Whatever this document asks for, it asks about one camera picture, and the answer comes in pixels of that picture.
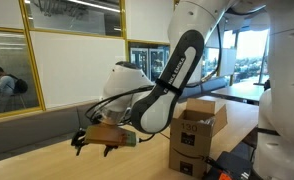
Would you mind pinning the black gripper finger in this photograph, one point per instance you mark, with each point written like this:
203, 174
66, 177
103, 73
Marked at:
108, 150
78, 138

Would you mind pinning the brown cardboard box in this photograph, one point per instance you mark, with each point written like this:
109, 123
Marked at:
190, 150

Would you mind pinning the clear plastic bag blue print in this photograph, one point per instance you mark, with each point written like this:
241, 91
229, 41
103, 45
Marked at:
205, 121

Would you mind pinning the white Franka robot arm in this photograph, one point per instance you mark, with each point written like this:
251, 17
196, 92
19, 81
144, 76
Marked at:
193, 20

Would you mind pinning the grey upholstered bench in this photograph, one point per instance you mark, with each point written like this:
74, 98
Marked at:
37, 130

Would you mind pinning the black backpack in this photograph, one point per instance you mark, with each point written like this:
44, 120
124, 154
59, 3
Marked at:
20, 86

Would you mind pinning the seated person grey shirt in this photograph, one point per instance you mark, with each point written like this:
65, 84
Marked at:
5, 85

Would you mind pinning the white framed glass door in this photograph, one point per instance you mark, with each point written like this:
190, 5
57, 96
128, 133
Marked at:
155, 63

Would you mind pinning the orange black hand tool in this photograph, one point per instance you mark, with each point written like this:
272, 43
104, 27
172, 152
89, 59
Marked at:
224, 176

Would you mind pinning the black case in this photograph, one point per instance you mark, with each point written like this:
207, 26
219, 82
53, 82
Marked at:
237, 165

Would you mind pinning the wooden background table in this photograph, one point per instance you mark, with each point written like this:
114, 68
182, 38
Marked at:
240, 91

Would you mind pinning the yellow window frame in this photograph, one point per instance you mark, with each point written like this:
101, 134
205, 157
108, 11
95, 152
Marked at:
34, 66

